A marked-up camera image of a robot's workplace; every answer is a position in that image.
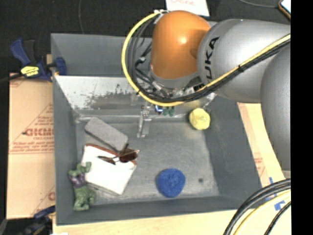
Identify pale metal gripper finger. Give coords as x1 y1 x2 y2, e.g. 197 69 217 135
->
143 112 152 139
136 111 145 139

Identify brown sunglasses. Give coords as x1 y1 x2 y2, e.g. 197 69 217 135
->
97 144 140 166

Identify grey metal bin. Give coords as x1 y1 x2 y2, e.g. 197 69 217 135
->
50 32 267 225

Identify grey flat sponge block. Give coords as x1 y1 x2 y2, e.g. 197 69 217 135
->
84 117 129 152

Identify yellow ball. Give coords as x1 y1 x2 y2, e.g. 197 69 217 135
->
188 108 211 131

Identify white box with red-brown edge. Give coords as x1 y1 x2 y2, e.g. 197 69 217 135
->
80 143 137 195

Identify blue round sponge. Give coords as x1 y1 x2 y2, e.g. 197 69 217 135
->
155 168 186 198

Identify green toy figure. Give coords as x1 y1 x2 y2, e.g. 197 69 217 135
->
67 162 96 212

